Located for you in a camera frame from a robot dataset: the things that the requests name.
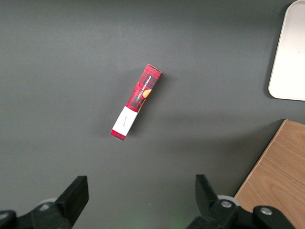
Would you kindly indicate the beige plastic tray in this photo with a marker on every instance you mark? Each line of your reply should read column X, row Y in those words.
column 290, row 59

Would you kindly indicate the wooden drawer cabinet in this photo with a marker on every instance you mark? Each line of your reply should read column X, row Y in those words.
column 278, row 181

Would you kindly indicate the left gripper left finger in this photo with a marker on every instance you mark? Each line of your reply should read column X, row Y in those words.
column 69, row 205

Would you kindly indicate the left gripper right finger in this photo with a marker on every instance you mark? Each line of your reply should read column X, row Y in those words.
column 209, row 210

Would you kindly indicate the red plaid cookie box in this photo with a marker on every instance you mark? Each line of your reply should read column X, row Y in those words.
column 140, row 95

